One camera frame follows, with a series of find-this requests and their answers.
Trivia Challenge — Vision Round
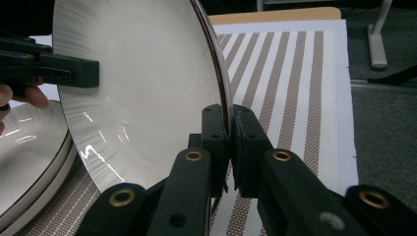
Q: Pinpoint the white plate with dark rim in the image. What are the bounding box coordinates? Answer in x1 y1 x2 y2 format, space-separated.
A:
52 0 235 194
0 99 79 236

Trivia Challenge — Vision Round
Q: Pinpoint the brown striped placemat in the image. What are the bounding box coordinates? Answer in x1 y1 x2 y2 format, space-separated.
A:
14 30 340 236

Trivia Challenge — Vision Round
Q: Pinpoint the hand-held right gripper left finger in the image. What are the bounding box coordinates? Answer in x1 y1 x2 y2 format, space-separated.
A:
147 103 230 236

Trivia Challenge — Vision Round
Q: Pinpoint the metal rail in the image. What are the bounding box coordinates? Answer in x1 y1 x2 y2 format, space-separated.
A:
349 78 417 96

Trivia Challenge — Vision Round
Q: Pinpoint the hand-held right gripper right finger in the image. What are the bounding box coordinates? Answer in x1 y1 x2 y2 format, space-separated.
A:
230 104 369 236

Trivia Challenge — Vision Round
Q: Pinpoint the wooden table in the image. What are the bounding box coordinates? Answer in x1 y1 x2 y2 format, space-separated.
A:
208 6 342 26

